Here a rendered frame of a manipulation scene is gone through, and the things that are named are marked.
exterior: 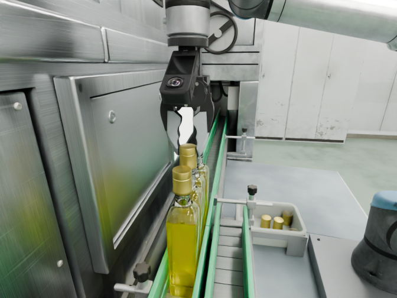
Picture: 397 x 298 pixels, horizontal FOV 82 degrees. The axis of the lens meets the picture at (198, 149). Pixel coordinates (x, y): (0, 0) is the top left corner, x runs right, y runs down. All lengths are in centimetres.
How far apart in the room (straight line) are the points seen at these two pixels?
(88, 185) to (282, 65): 402
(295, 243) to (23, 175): 74
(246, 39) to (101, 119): 116
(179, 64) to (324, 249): 70
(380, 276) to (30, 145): 79
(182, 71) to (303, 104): 407
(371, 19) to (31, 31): 54
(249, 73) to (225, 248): 103
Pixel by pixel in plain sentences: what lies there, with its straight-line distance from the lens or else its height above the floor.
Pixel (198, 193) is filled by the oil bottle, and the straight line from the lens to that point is 48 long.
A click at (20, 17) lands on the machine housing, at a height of 138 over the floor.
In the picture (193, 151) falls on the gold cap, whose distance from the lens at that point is 44.
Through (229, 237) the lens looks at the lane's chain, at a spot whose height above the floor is 88.
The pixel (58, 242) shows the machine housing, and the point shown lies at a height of 109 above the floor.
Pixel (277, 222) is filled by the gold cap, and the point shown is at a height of 81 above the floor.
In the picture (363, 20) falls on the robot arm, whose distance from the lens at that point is 58.
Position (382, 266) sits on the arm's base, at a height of 86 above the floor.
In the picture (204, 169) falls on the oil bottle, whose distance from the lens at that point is 57.
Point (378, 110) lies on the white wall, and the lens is 539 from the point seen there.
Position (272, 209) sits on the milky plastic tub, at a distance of 95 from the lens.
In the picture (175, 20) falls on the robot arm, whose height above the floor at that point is 140.
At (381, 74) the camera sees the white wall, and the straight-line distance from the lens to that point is 529.
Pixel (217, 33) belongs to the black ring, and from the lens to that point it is 139.
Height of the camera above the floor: 133
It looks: 20 degrees down
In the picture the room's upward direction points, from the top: straight up
